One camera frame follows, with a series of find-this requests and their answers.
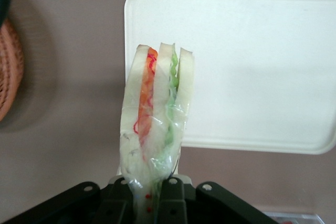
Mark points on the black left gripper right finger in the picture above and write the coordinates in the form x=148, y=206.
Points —
x=178, y=205

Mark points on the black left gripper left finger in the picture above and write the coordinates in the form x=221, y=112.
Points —
x=113, y=205

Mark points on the plastic-wrapped triangle sandwich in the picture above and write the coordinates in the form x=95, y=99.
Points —
x=160, y=90

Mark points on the cream plastic tray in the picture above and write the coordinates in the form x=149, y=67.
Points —
x=249, y=64

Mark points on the brown wicker round basket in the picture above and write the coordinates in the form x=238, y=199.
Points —
x=10, y=77

